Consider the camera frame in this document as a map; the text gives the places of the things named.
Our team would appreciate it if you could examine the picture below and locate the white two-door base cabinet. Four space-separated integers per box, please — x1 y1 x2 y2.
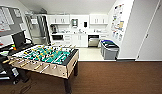
70 33 89 48

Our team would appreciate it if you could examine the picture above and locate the white kitchen drawer unit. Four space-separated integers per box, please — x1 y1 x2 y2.
62 33 73 46
99 33 110 43

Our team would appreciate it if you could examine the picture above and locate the blue-lid waste bin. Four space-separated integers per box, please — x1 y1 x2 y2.
100 39 113 44

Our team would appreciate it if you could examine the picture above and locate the grey paper towel dispenser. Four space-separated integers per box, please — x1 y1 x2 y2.
71 18 79 28

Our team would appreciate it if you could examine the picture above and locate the black built-in microwave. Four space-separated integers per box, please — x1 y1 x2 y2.
51 34 64 42

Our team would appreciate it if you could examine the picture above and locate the black-lid grey waste bin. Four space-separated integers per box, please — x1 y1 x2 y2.
102 45 120 61

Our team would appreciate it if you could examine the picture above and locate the black coffee maker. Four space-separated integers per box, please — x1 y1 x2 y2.
50 24 58 34

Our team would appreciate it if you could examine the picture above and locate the green wooden foosball table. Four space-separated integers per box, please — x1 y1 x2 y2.
6 44 80 94

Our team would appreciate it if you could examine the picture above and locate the brown notice sheet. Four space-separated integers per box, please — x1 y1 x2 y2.
118 20 125 30

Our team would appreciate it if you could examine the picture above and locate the stainless steel refrigerator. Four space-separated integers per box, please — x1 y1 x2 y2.
25 13 51 46

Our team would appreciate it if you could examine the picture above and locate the white room door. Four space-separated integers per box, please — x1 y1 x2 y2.
136 6 162 62

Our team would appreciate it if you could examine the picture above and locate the red and white calendar sheet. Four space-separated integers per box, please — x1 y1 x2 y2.
0 8 11 33

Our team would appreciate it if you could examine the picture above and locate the black wall soap dispenser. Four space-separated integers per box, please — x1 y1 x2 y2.
83 21 88 28

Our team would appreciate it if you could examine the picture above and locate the white wall cabinet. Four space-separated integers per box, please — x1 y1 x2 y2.
89 14 109 25
46 14 71 25

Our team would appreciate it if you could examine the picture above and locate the large printed wall poster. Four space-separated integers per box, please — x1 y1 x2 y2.
110 3 125 34

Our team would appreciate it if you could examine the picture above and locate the grey wall frame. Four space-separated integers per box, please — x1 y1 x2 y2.
0 5 27 38

